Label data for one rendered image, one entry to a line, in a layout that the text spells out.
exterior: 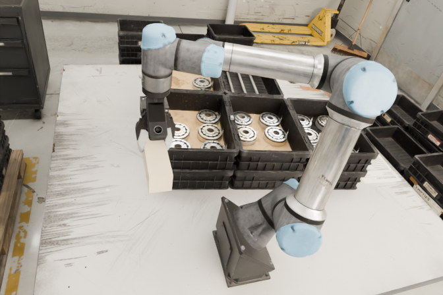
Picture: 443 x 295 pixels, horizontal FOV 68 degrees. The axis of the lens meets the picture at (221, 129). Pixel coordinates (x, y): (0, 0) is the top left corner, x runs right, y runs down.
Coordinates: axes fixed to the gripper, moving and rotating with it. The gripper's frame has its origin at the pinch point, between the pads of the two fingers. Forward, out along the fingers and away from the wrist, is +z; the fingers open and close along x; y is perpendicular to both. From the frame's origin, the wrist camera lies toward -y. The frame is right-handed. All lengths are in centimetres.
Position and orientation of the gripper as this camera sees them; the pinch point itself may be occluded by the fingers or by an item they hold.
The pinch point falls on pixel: (154, 149)
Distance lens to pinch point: 96.3
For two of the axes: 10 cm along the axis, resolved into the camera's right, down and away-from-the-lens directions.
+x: -9.5, 0.6, -3.2
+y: -2.8, -6.3, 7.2
